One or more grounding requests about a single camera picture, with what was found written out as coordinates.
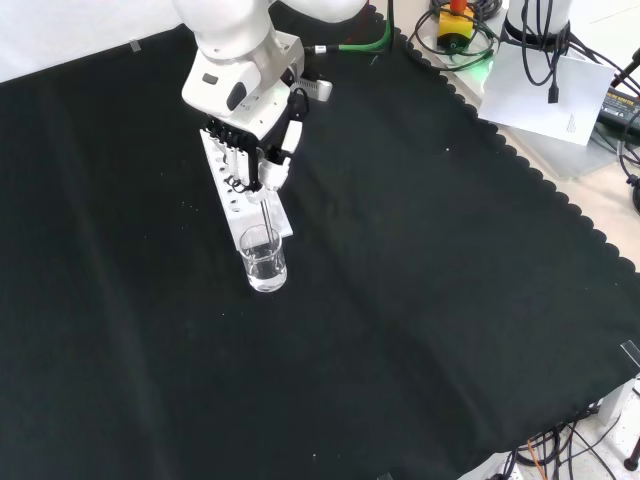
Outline black floor cables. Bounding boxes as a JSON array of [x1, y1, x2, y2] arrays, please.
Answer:
[[513, 413, 640, 480]]

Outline black cable with plug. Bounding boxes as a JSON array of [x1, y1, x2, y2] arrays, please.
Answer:
[[518, 0, 574, 106]]

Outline clear glass beaker with liquid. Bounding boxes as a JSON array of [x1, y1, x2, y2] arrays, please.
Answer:
[[238, 224, 288, 294]]

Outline yellow stop button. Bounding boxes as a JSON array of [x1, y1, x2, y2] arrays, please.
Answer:
[[436, 0, 476, 54]]

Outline white table leg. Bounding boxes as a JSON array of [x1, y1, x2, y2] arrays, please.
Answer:
[[596, 378, 627, 427]]

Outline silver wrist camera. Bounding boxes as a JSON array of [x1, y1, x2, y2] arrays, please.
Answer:
[[294, 74, 334, 103]]

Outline black table cloth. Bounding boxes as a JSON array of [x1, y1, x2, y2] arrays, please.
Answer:
[[0, 0, 640, 480]]

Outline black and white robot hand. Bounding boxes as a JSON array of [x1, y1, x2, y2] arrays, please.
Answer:
[[202, 82, 310, 204]]

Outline clear glass rod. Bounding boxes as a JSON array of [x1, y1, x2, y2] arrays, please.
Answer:
[[258, 195, 279, 262]]

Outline black power adapter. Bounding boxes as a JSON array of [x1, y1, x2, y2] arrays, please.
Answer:
[[594, 84, 640, 133]]

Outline green cable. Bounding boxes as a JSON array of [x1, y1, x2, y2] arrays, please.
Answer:
[[312, 19, 401, 56]]

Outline white paper sheet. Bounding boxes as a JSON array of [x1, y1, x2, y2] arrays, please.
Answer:
[[477, 44, 617, 148]]

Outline white test tube rack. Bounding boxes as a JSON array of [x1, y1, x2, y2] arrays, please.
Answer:
[[199, 126, 295, 251]]

